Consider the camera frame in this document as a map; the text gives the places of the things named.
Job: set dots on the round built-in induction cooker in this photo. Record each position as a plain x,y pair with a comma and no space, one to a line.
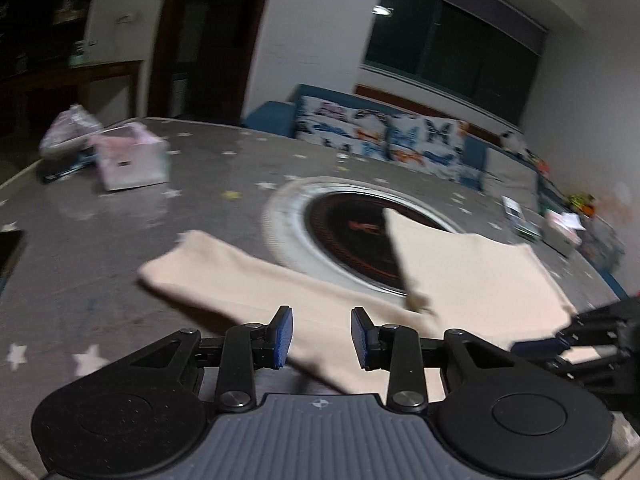
340,230

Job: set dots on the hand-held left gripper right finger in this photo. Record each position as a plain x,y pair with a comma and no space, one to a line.
360,335

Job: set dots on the pink tissue pack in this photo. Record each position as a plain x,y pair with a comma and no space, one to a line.
130,165

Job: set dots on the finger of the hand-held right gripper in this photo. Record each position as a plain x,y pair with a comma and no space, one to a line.
537,346
595,317

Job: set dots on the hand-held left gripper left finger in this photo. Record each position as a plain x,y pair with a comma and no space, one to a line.
282,335

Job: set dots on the dark window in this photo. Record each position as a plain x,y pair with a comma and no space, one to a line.
450,35

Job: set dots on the orange plush toy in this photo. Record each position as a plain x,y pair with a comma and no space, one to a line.
591,207

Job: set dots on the clear plastic toy case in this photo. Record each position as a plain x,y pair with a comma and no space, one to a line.
527,227

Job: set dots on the clear plastic storage box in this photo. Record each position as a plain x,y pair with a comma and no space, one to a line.
602,242

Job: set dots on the dark shelf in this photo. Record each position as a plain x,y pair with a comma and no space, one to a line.
30,10

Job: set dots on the yellow green toy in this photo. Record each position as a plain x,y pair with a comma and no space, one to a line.
576,201

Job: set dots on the grey pillow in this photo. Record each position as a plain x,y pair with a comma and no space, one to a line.
510,180

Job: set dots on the grey star-print table mat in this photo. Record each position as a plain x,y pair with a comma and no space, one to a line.
125,240

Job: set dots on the blue corner sofa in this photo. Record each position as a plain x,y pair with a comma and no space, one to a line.
267,115

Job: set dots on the cream knit garment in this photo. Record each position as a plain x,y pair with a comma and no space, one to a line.
465,270

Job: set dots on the white flat box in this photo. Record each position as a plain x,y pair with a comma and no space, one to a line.
512,207

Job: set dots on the dark flat book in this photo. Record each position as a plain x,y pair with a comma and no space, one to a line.
65,170

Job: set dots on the butterfly print cushion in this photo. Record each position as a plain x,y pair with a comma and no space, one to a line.
430,147
340,127

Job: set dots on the black and white plush toy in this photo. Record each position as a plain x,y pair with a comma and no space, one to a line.
511,142

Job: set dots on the brown wooden desk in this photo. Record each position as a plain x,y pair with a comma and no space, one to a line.
100,72

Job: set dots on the clear plastic bag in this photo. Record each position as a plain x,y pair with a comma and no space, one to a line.
70,127

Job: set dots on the dark wooden doorway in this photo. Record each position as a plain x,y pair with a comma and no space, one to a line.
210,50

